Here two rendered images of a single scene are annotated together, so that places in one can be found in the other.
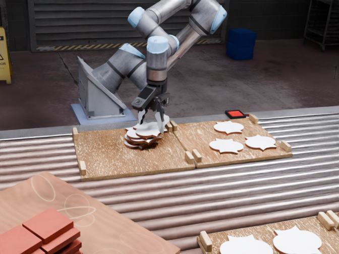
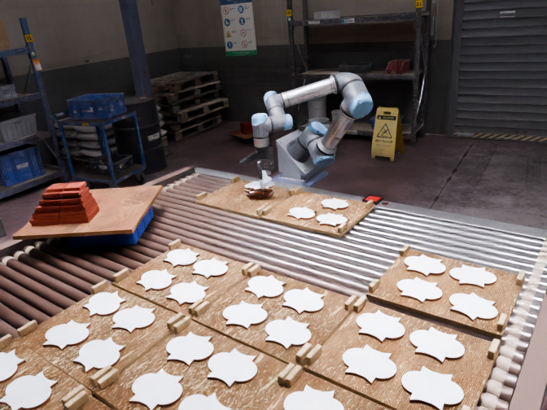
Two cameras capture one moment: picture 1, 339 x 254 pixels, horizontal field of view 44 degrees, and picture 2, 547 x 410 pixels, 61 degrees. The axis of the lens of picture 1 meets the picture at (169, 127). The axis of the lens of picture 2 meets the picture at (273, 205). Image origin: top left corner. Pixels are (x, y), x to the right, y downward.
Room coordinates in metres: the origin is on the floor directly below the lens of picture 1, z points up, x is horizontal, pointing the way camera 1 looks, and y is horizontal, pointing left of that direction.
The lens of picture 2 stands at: (0.31, -1.79, 1.83)
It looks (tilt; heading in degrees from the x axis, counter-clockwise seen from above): 23 degrees down; 57
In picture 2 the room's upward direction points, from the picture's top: 5 degrees counter-clockwise
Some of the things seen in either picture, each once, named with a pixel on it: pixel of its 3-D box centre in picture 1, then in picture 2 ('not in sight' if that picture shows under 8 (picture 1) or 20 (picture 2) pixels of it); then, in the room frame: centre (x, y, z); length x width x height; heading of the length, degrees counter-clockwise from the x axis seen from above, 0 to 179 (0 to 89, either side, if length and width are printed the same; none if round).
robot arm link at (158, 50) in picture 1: (157, 52); (260, 125); (1.48, 0.06, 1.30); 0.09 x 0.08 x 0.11; 162
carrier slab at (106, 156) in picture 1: (130, 149); (247, 197); (1.41, 0.15, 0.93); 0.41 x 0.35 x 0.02; 109
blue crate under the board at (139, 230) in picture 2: not in sight; (111, 221); (0.75, 0.26, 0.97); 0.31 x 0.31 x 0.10; 54
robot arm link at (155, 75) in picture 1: (155, 73); (261, 141); (1.47, 0.07, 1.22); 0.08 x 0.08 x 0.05
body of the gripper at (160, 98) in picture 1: (156, 93); (264, 157); (1.48, 0.06, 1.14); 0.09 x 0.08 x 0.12; 146
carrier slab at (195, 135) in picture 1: (227, 139); (318, 211); (1.56, -0.25, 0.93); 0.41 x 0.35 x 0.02; 110
